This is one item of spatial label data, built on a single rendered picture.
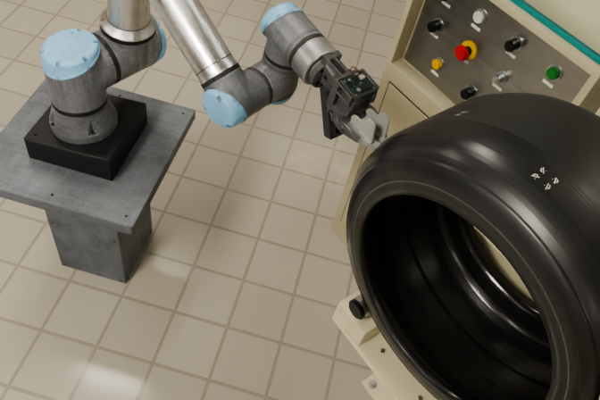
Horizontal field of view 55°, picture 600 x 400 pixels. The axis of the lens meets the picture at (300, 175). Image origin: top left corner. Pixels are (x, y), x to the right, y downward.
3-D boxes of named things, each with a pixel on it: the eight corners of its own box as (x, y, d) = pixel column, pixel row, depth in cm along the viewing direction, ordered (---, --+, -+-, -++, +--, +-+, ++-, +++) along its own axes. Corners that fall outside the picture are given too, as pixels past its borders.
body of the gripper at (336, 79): (352, 101, 104) (313, 56, 108) (339, 130, 111) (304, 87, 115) (383, 88, 107) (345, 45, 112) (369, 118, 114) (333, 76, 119)
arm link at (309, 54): (287, 76, 117) (324, 62, 122) (301, 93, 115) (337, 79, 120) (296, 44, 110) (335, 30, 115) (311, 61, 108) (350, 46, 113)
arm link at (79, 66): (38, 94, 160) (24, 41, 147) (90, 69, 170) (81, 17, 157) (72, 121, 155) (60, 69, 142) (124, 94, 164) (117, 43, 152)
